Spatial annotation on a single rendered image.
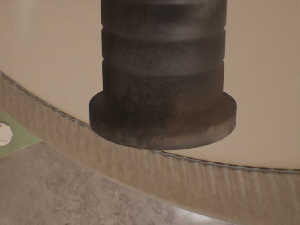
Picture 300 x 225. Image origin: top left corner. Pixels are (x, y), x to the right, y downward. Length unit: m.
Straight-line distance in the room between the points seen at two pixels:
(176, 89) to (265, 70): 0.21
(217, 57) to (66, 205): 0.94
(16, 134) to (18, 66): 0.48
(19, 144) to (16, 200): 0.09
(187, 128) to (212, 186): 0.27
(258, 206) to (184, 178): 0.06
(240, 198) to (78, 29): 0.18
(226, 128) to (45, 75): 0.37
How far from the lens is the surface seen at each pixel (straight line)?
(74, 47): 0.49
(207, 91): 0.17
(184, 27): 0.16
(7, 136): 1.01
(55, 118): 0.54
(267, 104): 0.38
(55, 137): 0.55
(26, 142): 1.05
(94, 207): 1.13
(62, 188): 1.09
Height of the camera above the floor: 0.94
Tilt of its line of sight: 50 degrees down
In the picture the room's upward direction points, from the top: 75 degrees clockwise
